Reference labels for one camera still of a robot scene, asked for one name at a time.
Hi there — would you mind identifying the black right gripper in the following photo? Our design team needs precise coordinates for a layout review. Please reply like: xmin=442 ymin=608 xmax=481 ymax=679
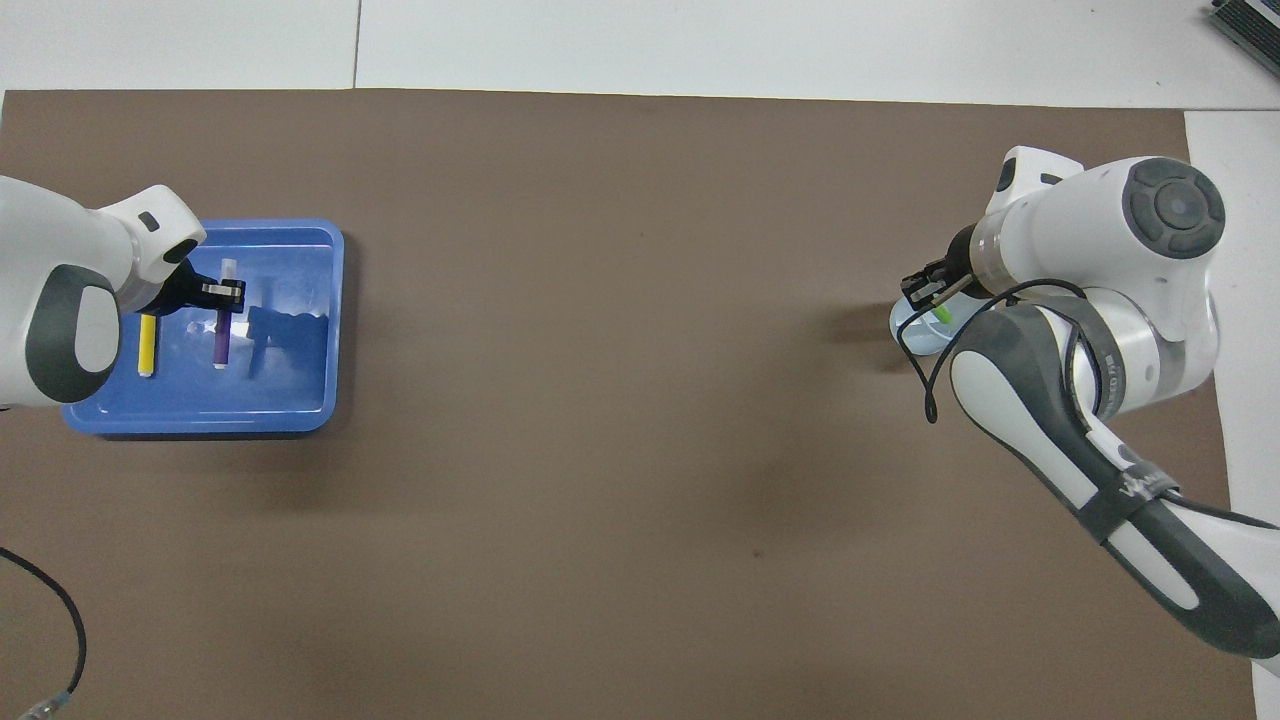
xmin=900 ymin=224 xmax=993 ymax=311

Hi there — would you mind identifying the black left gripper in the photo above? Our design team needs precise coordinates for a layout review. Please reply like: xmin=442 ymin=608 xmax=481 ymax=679
xmin=148 ymin=256 xmax=248 ymax=318

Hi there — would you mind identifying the purple pen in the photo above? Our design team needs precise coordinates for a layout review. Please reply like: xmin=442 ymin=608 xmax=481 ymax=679
xmin=211 ymin=257 xmax=240 ymax=372

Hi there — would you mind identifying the blue plastic tray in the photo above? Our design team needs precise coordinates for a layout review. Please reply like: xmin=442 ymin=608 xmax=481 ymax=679
xmin=62 ymin=219 xmax=346 ymax=438

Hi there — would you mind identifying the clear plastic cup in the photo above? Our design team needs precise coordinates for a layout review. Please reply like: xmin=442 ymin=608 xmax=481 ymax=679
xmin=889 ymin=294 xmax=967 ymax=357

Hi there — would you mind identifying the brown table mat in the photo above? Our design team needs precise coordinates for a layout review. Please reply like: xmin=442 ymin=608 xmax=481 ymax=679
xmin=0 ymin=88 xmax=1257 ymax=720

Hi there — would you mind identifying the grey ribbed device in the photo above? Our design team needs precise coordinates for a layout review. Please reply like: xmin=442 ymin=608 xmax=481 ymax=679
xmin=1204 ymin=0 xmax=1280 ymax=77

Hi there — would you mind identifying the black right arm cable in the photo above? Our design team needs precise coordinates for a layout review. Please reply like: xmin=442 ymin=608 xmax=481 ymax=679
xmin=896 ymin=277 xmax=1103 ymax=425

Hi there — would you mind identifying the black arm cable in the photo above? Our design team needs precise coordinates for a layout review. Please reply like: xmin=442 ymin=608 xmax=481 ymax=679
xmin=896 ymin=277 xmax=1103 ymax=425
xmin=0 ymin=544 xmax=90 ymax=717

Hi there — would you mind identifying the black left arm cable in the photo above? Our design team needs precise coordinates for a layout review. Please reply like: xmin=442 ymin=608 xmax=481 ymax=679
xmin=0 ymin=544 xmax=90 ymax=717

